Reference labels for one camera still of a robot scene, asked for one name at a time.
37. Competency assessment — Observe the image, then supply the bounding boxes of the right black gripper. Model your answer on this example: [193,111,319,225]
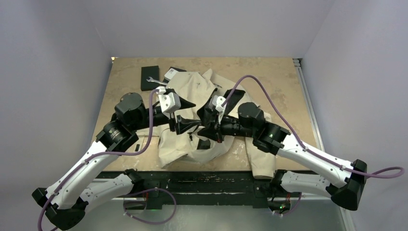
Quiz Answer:
[198,110,255,143]

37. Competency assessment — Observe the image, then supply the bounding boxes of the beige jacket with black lining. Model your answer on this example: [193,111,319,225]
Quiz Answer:
[156,69,276,179]

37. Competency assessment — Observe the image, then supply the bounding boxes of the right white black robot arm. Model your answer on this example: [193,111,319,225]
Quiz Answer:
[198,102,367,211]

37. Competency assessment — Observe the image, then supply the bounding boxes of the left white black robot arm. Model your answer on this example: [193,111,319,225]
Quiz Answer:
[32,89,194,231]

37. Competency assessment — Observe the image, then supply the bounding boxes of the white tag black card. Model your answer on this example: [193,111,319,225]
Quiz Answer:
[164,66,186,83]

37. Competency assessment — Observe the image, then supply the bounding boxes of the black pouch with wrench logo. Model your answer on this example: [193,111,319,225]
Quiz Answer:
[140,65,161,91]

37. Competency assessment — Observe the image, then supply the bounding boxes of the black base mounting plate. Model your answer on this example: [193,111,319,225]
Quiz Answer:
[121,171,299,210]

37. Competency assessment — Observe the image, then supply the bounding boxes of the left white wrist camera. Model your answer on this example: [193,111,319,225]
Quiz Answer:
[156,87,181,114]

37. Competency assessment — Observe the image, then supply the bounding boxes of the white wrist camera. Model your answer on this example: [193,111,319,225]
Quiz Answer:
[210,95,227,124]
[156,87,181,114]

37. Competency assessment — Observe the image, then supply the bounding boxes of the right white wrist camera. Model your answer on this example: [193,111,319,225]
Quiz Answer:
[210,95,227,124]

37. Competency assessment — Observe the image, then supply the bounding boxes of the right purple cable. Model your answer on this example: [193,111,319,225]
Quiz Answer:
[223,75,406,218]

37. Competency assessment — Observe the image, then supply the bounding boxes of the purple cable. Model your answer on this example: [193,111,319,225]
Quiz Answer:
[38,89,177,231]
[223,75,406,218]

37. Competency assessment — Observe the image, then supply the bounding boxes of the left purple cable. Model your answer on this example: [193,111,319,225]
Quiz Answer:
[38,89,177,231]

